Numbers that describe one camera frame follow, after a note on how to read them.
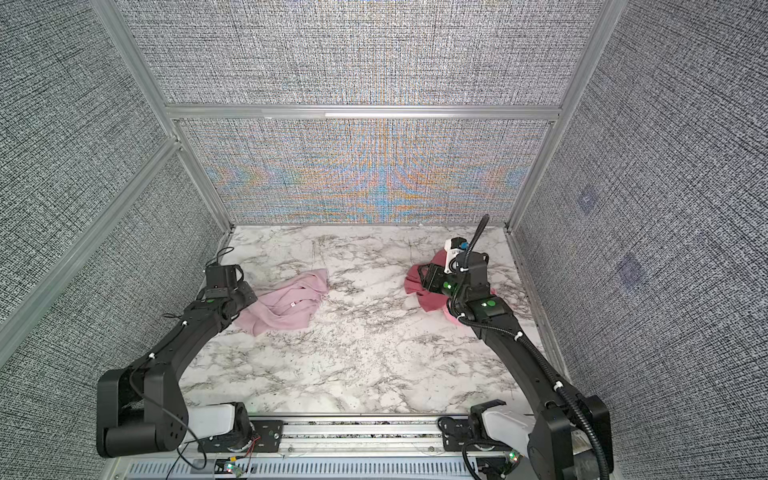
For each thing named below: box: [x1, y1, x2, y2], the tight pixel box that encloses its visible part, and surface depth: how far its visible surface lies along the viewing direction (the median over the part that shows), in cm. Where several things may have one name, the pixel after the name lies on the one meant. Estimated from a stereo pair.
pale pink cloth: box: [234, 269, 330, 336], surface depth 94 cm
